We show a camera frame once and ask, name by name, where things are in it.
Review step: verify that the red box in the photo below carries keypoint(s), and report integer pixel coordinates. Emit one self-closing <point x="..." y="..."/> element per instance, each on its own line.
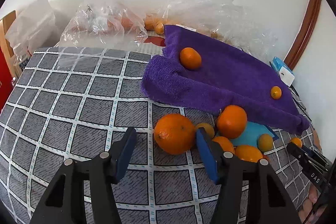
<point x="4" y="77"/>

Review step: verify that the blue paper sheet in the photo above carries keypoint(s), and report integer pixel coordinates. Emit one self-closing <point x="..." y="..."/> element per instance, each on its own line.
<point x="253" y="134"/>

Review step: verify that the blue and white box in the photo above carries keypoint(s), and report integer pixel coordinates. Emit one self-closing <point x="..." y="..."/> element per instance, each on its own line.
<point x="282" y="70"/>

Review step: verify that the purple towel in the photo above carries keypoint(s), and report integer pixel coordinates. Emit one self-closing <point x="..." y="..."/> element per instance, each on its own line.
<point x="223" y="77"/>

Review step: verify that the grey checked blanket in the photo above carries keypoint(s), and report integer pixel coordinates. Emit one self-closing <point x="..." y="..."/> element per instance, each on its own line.
<point x="78" y="98"/>

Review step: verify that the mandarin orange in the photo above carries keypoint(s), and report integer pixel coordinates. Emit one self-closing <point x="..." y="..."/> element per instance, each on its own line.
<point x="190" y="58"/>
<point x="248" y="153"/>
<point x="231" y="121"/>
<point x="224" y="142"/>

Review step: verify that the pile of tan nuts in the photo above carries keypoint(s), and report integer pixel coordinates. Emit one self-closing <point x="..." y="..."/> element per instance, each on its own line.
<point x="219" y="36"/>

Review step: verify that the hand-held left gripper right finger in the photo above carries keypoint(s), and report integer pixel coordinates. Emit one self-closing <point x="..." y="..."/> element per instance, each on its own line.
<point x="207" y="158"/>

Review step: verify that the large orange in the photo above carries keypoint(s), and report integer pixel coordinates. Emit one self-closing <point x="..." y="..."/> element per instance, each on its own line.
<point x="174" y="134"/>

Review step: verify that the pile of kumquats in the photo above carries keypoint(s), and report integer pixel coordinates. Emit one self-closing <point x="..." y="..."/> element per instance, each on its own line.
<point x="155" y="24"/>

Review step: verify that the small kumquat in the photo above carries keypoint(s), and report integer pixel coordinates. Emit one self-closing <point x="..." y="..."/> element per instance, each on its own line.
<point x="276" y="92"/>
<point x="296" y="141"/>

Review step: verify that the brown wooden frame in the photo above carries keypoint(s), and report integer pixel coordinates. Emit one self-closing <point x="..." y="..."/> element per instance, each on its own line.
<point x="305" y="27"/>

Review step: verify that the person's right hand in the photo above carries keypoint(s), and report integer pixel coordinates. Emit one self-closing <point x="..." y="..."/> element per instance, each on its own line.
<point x="309" y="203"/>

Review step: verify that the cardboard box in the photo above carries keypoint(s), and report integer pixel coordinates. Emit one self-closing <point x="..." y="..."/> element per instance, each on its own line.
<point x="8" y="29"/>

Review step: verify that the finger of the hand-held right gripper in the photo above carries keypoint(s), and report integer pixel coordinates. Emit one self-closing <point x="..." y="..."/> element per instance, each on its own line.
<point x="316" y="157"/>
<point x="305" y="163"/>

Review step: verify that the yellowish round fruit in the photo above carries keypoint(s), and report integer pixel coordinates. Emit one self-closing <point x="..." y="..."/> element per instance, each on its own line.
<point x="206" y="128"/>
<point x="265" y="142"/>

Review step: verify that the large crinkled clear plastic bag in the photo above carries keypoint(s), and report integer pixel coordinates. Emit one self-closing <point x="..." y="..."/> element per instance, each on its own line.
<point x="231" y="16"/>

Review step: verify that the white plastic bag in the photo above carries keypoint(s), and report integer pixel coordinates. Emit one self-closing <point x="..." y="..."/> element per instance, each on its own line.
<point x="31" y="24"/>

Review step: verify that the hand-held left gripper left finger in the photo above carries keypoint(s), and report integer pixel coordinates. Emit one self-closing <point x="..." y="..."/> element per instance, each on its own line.
<point x="126" y="155"/>

